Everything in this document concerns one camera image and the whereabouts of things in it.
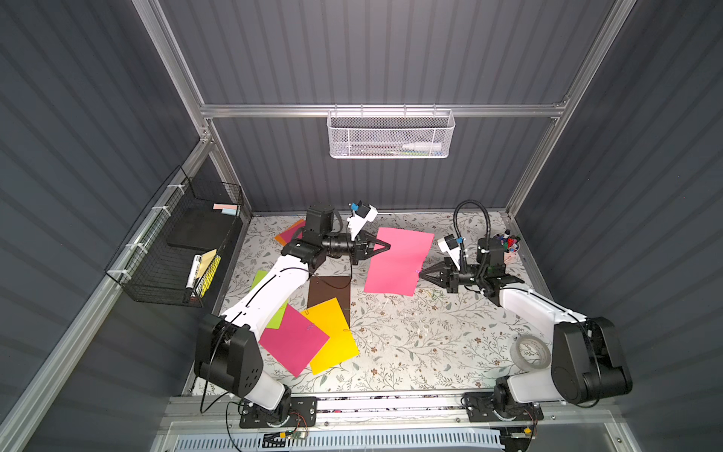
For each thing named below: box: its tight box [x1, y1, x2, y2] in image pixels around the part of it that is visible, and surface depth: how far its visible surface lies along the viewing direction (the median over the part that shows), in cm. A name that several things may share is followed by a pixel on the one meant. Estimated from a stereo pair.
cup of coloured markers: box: [499, 233, 521, 265], surface depth 96 cm
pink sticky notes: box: [212, 203, 239, 216], surface depth 86 cm
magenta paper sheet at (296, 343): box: [258, 304, 330, 378], surface depth 88 cm
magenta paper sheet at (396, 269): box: [363, 226, 435, 297], surface depth 72 cm
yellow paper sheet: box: [301, 297, 361, 376], surface depth 90 cm
